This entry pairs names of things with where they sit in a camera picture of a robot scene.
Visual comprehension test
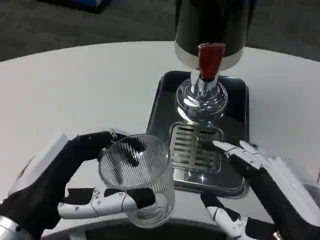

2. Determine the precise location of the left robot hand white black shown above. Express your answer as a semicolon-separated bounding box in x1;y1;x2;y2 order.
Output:
0;127;157;240

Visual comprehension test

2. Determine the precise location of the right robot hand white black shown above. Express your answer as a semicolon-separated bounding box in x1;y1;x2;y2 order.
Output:
199;139;320;240

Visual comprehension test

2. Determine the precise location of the clear ribbed glass cup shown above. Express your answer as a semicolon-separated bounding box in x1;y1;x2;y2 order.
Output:
98;134;176;229

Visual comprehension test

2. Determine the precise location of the slotted steel grid plate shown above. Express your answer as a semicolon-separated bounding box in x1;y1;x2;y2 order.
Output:
169;121;224;173

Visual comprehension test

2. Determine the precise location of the robot chest black grey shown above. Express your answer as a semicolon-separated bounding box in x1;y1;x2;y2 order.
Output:
42;217;251;240

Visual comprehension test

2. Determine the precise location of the steel drip tray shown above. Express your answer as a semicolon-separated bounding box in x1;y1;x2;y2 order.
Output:
145;70;251;199

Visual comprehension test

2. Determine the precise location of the black steel drink dispenser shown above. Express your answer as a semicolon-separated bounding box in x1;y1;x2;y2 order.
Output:
174;0;253;131

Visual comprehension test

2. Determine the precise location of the red tap handle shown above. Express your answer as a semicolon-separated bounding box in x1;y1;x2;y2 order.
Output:
198;42;226;82

